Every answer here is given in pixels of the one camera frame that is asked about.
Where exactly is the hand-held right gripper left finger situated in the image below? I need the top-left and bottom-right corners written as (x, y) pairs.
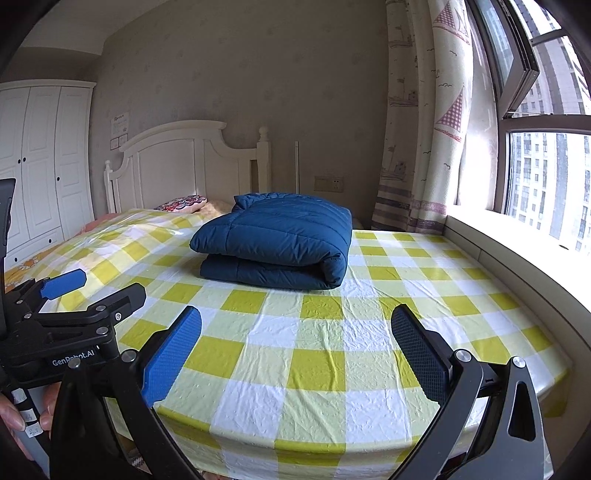
top-left (48, 305), bottom-right (204, 480)

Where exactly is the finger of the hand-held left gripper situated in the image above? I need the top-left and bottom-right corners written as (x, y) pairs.
top-left (34, 282), bottom-right (147, 333)
top-left (4, 271), bottom-right (88, 320)

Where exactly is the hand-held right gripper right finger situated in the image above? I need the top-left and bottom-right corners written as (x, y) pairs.
top-left (390, 305), bottom-right (552, 480)

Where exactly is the blue quilted jacket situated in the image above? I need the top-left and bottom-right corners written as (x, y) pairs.
top-left (189, 193), bottom-right (352, 291)

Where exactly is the person's left hand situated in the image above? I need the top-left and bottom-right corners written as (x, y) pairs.
top-left (0, 383), bottom-right (63, 462)

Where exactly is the bed with yellow checked sheet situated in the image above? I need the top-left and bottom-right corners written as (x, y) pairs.
top-left (0, 208), bottom-right (568, 464)

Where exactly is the patterned red pillow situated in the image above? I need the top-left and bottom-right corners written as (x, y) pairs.
top-left (154, 195), bottom-right (208, 213)

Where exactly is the white wardrobe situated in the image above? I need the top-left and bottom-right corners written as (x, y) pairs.
top-left (0, 79), bottom-right (97, 268)

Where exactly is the white window sill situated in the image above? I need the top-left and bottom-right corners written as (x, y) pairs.
top-left (443, 215), bottom-right (591, 416)

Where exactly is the cream pillow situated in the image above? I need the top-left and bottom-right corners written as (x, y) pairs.
top-left (198, 199), bottom-right (234, 217)

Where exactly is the white wooden headboard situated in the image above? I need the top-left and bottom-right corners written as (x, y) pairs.
top-left (104, 120), bottom-right (273, 215)

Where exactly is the printed cream curtain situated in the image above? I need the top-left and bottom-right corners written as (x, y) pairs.
top-left (372, 0), bottom-right (502, 234)

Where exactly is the dark framed window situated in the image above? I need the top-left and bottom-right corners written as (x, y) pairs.
top-left (466, 0), bottom-right (591, 259)

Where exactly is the paper wall poster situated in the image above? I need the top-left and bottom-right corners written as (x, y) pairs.
top-left (110, 111), bottom-right (132, 149)

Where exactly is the beige wall outlet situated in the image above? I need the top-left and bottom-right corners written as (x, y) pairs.
top-left (314, 174), bottom-right (345, 193)

